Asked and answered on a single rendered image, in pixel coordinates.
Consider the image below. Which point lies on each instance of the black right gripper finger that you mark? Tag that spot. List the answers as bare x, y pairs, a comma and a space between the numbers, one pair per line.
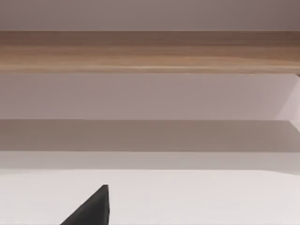
96, 208

